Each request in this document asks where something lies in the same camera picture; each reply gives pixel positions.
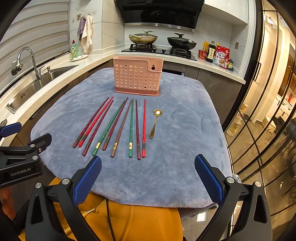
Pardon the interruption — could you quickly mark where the maroon chopstick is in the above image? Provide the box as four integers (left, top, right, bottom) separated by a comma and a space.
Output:
82, 97, 114, 156
135, 100, 141, 160

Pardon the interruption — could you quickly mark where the green chopstick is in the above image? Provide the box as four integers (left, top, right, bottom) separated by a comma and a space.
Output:
92, 100, 126, 156
128, 99, 134, 158

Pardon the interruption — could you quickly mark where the bright red chopstick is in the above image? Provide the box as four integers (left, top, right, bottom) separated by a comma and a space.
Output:
142, 99, 146, 158
78, 96, 114, 148

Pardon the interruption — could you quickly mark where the brown chopstick gold band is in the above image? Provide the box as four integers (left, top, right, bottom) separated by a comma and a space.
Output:
111, 101, 132, 158

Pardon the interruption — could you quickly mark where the gold flower spoon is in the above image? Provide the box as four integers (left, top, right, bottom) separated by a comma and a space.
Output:
149, 109, 163, 139

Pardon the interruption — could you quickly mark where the dark red chopstick gold band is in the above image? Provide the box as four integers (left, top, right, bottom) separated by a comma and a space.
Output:
102, 97, 128, 151

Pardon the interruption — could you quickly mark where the chrome kitchen faucet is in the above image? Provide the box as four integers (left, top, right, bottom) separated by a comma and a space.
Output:
11, 47, 42, 80

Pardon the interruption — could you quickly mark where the left hand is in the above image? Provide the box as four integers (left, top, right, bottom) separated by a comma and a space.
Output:
1, 187, 16, 219

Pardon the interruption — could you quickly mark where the stainless steel sink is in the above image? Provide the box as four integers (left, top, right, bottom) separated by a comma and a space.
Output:
6, 65, 76, 114

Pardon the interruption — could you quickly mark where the plastic oil bottle on floor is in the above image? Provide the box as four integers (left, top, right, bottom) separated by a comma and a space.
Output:
226, 112, 243, 136

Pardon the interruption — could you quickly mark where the grey-blue fleece cloth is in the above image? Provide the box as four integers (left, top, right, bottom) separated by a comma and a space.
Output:
31, 68, 231, 208

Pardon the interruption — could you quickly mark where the small white plate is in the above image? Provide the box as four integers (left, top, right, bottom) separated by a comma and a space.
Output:
70, 54, 89, 62

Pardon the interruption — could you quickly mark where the green dish soap bottle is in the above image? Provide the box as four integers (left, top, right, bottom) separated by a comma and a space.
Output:
71, 40, 78, 59

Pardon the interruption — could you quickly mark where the white hanging towel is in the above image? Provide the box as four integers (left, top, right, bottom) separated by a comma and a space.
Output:
81, 15, 93, 54

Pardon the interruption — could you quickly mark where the small dark jar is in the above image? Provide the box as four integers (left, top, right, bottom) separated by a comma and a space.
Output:
227, 58, 234, 71

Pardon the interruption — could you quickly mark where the pink perforated utensil holder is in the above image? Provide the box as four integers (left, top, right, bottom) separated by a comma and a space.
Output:
113, 55, 164, 96

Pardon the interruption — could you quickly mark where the purple hanging cloth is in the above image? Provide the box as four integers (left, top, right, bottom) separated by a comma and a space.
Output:
77, 16, 86, 41

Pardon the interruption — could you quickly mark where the red snack packet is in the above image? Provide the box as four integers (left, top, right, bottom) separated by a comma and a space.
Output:
199, 50, 208, 60

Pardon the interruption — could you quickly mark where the red white cereal bag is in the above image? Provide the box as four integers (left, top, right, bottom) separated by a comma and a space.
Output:
213, 45, 230, 69

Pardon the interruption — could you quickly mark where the black gas stove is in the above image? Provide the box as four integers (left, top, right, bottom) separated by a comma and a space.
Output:
123, 44, 197, 61

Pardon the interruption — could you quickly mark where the dark soy sauce bottle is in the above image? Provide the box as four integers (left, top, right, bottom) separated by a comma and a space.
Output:
206, 41, 216, 63

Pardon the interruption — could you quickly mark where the yellow snack packet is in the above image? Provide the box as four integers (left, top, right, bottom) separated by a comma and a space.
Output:
203, 41, 209, 52

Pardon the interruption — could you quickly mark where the black wok with lid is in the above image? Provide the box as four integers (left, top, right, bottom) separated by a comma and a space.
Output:
167, 33, 197, 50

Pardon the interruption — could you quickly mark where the beige wok with lid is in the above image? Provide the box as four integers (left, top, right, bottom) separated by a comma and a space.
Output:
128, 30, 158, 44

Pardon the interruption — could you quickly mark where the black range hood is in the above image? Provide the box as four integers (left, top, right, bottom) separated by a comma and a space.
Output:
115, 0, 204, 31

